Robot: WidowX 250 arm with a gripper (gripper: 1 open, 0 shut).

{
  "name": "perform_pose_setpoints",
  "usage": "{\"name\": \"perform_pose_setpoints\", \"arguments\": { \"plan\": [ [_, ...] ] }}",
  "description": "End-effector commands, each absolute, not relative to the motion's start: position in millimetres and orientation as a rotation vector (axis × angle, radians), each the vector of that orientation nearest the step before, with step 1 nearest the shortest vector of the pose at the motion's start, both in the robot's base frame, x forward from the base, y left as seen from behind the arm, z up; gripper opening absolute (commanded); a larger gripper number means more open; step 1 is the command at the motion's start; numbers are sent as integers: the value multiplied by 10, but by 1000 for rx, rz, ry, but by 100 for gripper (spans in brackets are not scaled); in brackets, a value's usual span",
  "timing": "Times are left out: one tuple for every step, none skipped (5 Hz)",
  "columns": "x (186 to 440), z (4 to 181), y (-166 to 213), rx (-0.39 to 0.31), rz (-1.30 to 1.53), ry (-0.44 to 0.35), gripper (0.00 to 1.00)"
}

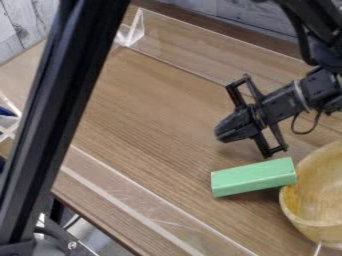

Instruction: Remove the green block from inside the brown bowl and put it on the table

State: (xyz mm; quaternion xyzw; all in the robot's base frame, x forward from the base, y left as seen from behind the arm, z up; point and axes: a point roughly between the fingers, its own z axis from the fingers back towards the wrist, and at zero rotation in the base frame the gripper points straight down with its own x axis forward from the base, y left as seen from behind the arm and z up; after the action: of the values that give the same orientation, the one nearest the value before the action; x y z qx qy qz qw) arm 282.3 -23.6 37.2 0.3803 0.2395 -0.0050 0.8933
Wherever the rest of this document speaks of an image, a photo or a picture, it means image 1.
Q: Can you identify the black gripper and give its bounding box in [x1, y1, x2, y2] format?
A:
[215, 74, 289, 159]

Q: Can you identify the green rectangular block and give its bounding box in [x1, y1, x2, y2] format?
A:
[211, 157, 297, 197]

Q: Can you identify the light wooden bowl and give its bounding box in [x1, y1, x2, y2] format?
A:
[279, 139, 342, 250]

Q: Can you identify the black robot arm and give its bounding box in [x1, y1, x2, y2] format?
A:
[0, 0, 342, 256]

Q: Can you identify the black table leg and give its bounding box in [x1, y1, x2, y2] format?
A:
[49, 199, 66, 224]

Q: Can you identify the blue object at left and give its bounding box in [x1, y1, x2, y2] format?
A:
[0, 106, 17, 117]

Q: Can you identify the clear acrylic tray wall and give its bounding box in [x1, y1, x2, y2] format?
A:
[0, 6, 342, 256]

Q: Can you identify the clear acrylic corner bracket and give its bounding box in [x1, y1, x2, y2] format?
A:
[114, 8, 144, 47]

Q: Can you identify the metal base plate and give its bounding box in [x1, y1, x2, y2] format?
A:
[44, 219, 99, 256]

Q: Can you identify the black cable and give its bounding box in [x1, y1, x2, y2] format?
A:
[33, 225, 78, 256]

